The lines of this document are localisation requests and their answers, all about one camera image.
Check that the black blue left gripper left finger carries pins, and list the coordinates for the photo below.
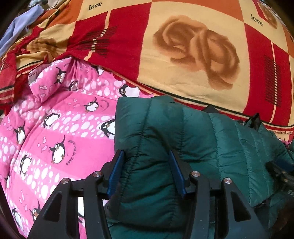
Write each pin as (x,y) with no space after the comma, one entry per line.
(76,205)

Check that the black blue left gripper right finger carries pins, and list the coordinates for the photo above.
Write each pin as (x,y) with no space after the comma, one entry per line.
(233,215)

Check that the dark green puffer jacket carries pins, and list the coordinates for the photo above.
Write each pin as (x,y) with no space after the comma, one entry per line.
(146,203)

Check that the pink penguin fleece blanket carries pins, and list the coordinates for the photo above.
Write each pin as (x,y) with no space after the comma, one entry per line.
(63,126)

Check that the red cream rose blanket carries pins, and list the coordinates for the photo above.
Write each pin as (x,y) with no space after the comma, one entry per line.
(234,55)

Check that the lavender cloth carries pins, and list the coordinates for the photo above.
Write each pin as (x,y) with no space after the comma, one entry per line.
(19,24)

